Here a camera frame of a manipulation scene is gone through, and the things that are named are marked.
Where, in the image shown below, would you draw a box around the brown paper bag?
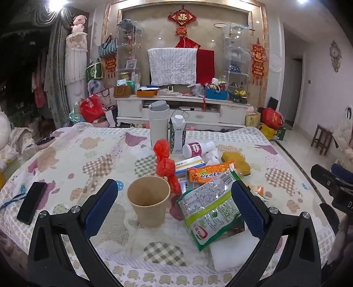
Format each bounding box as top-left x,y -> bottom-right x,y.
114,85 -> 133,98

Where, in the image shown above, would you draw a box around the blue basket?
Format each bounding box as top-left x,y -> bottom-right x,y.
205,87 -> 229,100

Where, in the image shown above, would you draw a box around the green white snack packet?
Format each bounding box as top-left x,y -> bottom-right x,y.
176,170 -> 249,251

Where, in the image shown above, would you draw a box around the yellow bag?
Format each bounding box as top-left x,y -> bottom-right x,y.
259,124 -> 276,140

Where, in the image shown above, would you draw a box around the white quilted cloth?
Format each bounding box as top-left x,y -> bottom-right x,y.
147,47 -> 198,87

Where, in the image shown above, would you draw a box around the white medicine box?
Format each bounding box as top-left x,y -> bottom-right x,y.
174,155 -> 207,175

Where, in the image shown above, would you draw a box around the white bottle with pink label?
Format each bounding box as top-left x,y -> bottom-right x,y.
182,141 -> 216,156

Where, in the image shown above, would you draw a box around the red hanging couplet ornament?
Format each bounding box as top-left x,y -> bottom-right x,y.
250,39 -> 268,86
104,54 -> 118,79

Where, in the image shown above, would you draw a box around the yellow sponge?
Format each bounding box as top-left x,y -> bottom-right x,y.
222,151 -> 251,176

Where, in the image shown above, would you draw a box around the pink plush pig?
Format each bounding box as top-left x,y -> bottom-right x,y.
72,15 -> 86,33

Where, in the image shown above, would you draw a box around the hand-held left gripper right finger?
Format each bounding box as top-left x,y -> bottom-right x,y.
226,181 -> 329,287

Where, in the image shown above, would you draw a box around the red knot ornament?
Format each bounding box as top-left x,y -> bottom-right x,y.
168,10 -> 197,36

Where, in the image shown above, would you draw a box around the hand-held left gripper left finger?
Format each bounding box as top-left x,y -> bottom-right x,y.
27,179 -> 123,287

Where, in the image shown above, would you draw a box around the crumpled red plastic bag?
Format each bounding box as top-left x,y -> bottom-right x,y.
153,139 -> 182,195

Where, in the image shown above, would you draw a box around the black bowl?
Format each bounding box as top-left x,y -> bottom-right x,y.
36,136 -> 57,147

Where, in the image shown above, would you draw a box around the brown paper cup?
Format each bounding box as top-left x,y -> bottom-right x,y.
127,176 -> 171,228

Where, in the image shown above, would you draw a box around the lace covered air conditioner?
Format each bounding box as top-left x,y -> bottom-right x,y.
65,32 -> 90,98

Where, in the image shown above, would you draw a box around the grey patterned curtain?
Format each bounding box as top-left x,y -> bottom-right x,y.
44,8 -> 72,129

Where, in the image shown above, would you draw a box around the grey white thermos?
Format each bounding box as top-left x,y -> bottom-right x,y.
149,101 -> 170,148

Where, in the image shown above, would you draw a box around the white foam block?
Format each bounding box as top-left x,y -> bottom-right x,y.
210,230 -> 265,272

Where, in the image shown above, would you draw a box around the blue lanyard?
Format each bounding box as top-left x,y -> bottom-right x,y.
0,193 -> 28,210

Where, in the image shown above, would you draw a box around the green white drink carton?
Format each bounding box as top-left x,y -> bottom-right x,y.
169,114 -> 187,154

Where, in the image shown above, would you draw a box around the orange box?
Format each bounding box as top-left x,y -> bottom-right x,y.
136,88 -> 159,98

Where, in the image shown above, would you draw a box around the orange snack packet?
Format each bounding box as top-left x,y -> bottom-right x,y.
187,159 -> 235,183

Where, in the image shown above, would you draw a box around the wooden stool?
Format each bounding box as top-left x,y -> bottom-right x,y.
311,124 -> 334,155

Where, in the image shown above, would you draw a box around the striped tote bag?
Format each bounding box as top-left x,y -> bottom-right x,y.
98,34 -> 118,58

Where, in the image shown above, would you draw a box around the large red shopping bag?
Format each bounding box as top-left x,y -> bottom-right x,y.
79,94 -> 106,122

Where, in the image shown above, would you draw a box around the white TV cabinet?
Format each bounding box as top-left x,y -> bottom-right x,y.
114,95 -> 252,128

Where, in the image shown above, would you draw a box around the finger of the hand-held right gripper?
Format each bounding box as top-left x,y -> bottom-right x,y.
332,163 -> 353,183
310,164 -> 342,194

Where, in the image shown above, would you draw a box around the clear display cabinet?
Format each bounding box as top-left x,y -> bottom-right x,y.
223,23 -> 251,91
116,19 -> 144,96

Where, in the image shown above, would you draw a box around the black phone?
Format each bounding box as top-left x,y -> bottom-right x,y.
17,181 -> 48,225

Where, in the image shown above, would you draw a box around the red zip bag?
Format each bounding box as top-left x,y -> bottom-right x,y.
261,107 -> 284,127

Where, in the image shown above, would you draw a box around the red cloth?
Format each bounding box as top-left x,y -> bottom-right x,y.
196,49 -> 216,85

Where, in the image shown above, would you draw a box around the green tote bag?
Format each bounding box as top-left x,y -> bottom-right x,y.
86,59 -> 104,83

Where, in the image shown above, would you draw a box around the small orange clear wrapper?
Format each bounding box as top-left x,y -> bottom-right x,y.
248,185 -> 271,202

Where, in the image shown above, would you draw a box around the pink hanging clothes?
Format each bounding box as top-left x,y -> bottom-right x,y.
32,69 -> 47,109

